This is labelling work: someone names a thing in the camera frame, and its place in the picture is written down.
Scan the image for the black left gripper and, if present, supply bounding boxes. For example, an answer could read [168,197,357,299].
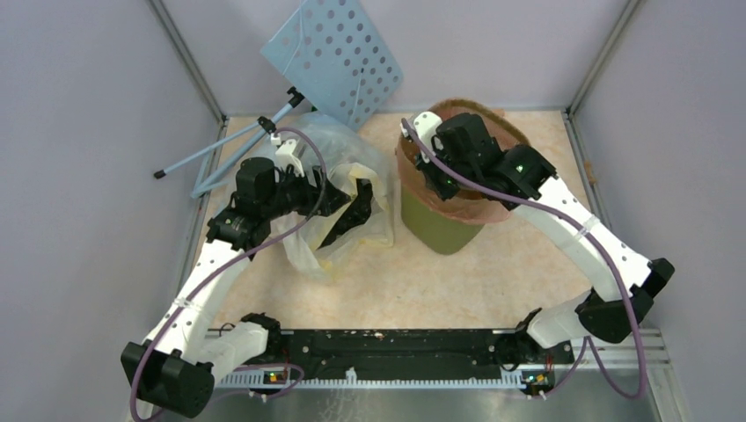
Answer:
[262,164,351,220]

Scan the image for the large translucent white plastic bag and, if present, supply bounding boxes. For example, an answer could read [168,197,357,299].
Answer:
[230,113,398,280]

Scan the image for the green mesh trash bin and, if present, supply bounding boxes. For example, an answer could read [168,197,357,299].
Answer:
[400,186,486,255]

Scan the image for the red translucent trash bag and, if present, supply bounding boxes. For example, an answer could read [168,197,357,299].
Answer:
[395,98,530,225]

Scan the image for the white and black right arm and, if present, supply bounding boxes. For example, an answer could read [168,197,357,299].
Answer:
[415,113,675,362]

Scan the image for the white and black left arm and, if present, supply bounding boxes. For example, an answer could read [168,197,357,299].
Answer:
[121,157,352,421]

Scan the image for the light blue perforated music stand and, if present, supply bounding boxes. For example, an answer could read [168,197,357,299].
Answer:
[153,0,405,202]

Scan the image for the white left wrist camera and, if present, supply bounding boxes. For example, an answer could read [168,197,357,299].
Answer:
[270,133,306,177]

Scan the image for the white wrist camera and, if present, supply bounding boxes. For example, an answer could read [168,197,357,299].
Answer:
[399,111,442,166]
[270,133,306,177]

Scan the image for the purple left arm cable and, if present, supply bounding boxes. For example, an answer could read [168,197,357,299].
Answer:
[128,127,330,422]

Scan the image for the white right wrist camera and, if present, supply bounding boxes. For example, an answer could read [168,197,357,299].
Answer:
[399,111,442,166]

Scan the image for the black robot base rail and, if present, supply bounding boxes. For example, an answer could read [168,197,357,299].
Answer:
[227,312,575,386]

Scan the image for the wooden block by wall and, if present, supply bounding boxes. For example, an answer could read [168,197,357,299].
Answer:
[583,160,597,186]

